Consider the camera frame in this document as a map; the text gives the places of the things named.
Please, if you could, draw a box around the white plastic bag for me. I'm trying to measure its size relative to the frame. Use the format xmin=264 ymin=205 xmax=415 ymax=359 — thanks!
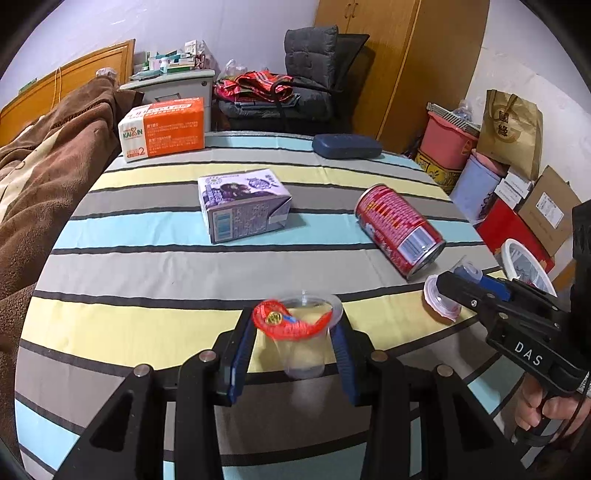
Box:
xmin=219 ymin=59 xmax=247 ymax=81

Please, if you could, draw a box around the red patterned bag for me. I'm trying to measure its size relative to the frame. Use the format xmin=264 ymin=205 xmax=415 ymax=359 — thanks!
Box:
xmin=215 ymin=70 xmax=301 ymax=104

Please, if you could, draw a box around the person's right hand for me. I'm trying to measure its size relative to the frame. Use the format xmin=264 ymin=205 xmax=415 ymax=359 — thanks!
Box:
xmin=515 ymin=376 xmax=591 ymax=432

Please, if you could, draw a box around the grey ribbed lid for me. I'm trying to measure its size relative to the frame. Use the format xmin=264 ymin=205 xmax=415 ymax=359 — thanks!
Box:
xmin=427 ymin=102 xmax=478 ymax=132

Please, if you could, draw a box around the brown blanket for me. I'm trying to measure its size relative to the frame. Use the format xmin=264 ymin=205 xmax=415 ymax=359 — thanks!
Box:
xmin=0 ymin=74 xmax=144 ymax=370

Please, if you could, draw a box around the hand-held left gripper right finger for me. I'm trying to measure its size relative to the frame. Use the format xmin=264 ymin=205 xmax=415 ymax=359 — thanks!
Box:
xmin=330 ymin=323 xmax=525 ymax=480

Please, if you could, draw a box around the pile of medicine boxes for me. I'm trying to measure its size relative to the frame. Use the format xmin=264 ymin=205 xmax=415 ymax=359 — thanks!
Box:
xmin=134 ymin=39 xmax=218 ymax=77

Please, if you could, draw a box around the lilac cylinder box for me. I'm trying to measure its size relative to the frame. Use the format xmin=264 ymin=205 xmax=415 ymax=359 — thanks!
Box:
xmin=450 ymin=154 xmax=502 ymax=222

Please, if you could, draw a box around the small clear jelly cup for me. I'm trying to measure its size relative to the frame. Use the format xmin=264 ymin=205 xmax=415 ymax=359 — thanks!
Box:
xmin=424 ymin=274 xmax=462 ymax=321
xmin=455 ymin=258 xmax=483 ymax=282

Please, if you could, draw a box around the yellow patterned box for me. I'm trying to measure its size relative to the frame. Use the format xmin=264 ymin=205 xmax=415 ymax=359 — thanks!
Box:
xmin=413 ymin=150 xmax=462 ymax=195

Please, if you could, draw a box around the clear plastic cup red lid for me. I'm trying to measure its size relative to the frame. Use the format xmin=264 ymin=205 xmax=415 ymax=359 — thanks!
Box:
xmin=253 ymin=291 xmax=343 ymax=380

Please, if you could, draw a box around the purple milk carton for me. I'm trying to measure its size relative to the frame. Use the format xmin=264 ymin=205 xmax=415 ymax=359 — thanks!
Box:
xmin=198 ymin=168 xmax=293 ymax=244

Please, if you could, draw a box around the black office chair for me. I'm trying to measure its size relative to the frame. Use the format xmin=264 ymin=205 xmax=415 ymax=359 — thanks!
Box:
xmin=217 ymin=25 xmax=370 ymax=132

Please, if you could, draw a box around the pink round lid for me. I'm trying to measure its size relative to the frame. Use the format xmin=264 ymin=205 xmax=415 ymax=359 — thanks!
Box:
xmin=471 ymin=150 xmax=502 ymax=176

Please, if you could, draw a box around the white labelled box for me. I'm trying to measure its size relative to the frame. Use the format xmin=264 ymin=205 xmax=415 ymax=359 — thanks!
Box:
xmin=503 ymin=171 xmax=535 ymax=197
xmin=494 ymin=182 xmax=527 ymax=209

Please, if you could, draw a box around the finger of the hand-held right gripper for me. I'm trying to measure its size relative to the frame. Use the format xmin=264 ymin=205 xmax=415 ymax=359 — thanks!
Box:
xmin=455 ymin=270 xmax=514 ymax=299
xmin=436 ymin=271 xmax=498 ymax=324

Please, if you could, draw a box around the red gift box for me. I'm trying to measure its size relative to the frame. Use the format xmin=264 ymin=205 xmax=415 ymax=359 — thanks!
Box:
xmin=475 ymin=200 xmax=555 ymax=273

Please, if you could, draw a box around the grey chair cushion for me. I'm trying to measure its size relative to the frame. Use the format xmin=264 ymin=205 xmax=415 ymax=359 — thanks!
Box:
xmin=284 ymin=26 xmax=339 ymax=88

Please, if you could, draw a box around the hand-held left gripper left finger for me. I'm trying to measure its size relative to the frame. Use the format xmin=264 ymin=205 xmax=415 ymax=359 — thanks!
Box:
xmin=60 ymin=316 xmax=259 ymax=480

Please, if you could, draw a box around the pink storage bin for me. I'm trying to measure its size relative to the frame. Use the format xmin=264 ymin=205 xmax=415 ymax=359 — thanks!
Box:
xmin=418 ymin=113 xmax=481 ymax=169

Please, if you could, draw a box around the red drink can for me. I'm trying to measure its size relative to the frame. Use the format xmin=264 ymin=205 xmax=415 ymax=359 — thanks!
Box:
xmin=355 ymin=184 xmax=447 ymax=279

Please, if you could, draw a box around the wooden wardrobe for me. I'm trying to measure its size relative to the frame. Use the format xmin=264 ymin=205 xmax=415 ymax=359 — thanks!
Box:
xmin=314 ymin=0 xmax=490 ymax=153

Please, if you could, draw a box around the brown paper bag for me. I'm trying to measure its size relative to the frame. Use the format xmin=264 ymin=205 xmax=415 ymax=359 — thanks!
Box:
xmin=476 ymin=89 xmax=544 ymax=181

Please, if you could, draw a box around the orange and white box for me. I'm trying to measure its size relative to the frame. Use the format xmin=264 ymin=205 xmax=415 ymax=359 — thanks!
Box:
xmin=117 ymin=97 xmax=206 ymax=163

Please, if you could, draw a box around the dark blue glasses case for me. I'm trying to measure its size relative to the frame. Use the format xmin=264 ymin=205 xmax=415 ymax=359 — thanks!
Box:
xmin=312 ymin=134 xmax=383 ymax=160

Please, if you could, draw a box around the wooden headboard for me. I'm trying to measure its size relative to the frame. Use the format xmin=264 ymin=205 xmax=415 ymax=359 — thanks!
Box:
xmin=0 ymin=39 xmax=137 ymax=134

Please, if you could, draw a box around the grey nightstand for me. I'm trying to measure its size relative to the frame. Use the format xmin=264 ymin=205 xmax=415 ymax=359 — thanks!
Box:
xmin=119 ymin=69 xmax=217 ymax=132

